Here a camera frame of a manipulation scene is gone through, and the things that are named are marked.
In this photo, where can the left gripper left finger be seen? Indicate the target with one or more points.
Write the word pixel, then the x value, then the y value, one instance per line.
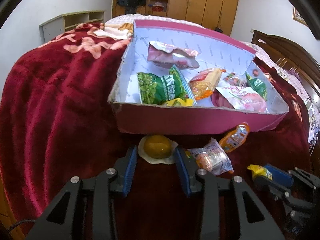
pixel 83 209

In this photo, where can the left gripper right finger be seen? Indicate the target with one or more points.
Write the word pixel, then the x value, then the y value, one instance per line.
pixel 225 208

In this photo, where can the clear rainbow-edged snack pack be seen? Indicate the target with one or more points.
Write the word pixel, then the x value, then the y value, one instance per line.
pixel 212 158

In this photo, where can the orange jelly cup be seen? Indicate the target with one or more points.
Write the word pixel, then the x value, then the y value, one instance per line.
pixel 235 138

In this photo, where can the pink peach jelly pouch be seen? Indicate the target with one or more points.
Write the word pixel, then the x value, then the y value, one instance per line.
pixel 239 98

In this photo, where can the green peas snack bag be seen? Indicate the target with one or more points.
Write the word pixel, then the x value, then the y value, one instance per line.
pixel 156 90

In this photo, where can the orange corn snack bag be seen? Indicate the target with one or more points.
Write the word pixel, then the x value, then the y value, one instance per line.
pixel 205 82

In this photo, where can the small yellow candy packet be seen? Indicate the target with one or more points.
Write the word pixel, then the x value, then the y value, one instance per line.
pixel 259 171

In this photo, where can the smartphone on blanket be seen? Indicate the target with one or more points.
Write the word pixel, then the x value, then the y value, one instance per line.
pixel 297 109

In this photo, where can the red floral fleece blanket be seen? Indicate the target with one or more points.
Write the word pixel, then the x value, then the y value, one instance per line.
pixel 56 123

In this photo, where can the dark wooden headboard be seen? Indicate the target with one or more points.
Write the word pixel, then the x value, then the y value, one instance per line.
pixel 290 56

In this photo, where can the framed wedding photo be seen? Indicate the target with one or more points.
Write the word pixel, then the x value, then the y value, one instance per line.
pixel 297 17

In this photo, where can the grey low shelf unit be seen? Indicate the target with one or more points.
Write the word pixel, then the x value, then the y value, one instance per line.
pixel 66 22

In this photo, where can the wooden wardrobe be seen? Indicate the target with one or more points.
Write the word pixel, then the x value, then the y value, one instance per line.
pixel 217 15

